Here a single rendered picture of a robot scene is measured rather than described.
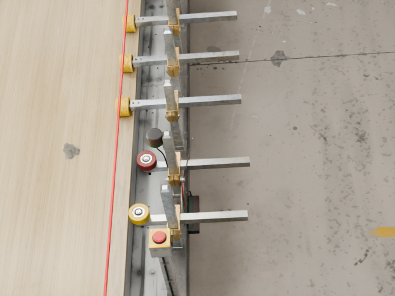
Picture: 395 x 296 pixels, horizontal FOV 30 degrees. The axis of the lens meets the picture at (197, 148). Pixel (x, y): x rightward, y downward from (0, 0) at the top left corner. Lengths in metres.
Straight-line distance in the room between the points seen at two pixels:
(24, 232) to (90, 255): 0.29
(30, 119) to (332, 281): 1.62
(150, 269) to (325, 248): 1.07
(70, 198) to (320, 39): 2.23
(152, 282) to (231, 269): 0.78
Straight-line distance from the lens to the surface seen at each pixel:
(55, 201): 2.94
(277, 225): 3.81
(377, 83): 4.42
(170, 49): 3.12
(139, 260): 3.06
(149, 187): 3.24
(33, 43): 3.54
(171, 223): 2.79
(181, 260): 2.94
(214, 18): 3.40
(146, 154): 2.99
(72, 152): 3.06
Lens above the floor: 3.28
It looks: 53 degrees down
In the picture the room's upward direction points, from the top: 8 degrees counter-clockwise
